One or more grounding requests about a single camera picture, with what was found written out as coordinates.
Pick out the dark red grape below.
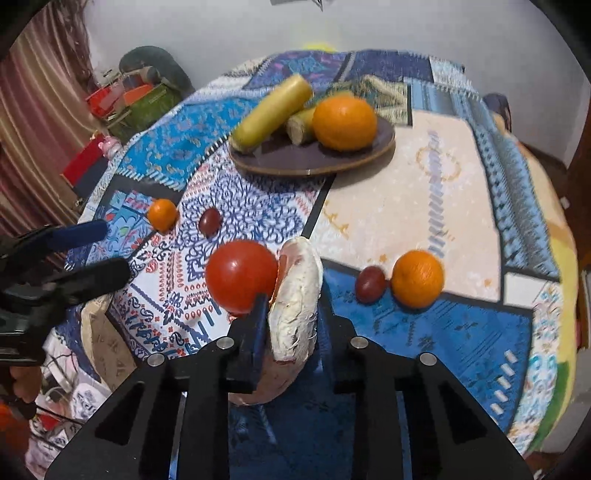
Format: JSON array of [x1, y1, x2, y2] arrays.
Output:
[[355, 265, 387, 304], [197, 207, 222, 238]]

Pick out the grey shark plush toy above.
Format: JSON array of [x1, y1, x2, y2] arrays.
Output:
[[118, 46, 195, 98]]

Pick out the red box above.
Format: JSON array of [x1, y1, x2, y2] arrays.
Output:
[[60, 134, 108, 199]]

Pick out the pink plush toy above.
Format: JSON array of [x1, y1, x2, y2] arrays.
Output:
[[98, 136, 122, 160]]

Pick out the blue patchwork bedspread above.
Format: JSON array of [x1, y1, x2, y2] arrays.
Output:
[[58, 50, 576, 454]]

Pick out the large orange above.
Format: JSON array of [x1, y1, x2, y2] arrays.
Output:
[[312, 95, 378, 152]]

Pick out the dark brown round plate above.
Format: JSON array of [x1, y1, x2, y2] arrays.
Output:
[[228, 117, 396, 177]]

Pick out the yellow foam bed bumper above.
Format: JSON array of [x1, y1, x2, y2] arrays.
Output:
[[304, 42, 337, 53]]

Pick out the red tomato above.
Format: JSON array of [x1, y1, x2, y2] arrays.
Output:
[[204, 240, 279, 316]]

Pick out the striped red-beige curtain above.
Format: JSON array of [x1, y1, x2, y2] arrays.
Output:
[[1, 1, 99, 235]]

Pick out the small orange tangerine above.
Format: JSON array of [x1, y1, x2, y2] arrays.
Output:
[[146, 198, 178, 233]]

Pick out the green storage box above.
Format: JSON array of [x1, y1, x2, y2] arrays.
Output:
[[106, 84, 182, 143]]

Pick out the dark blue pillow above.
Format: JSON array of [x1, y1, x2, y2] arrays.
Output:
[[483, 93, 513, 132]]

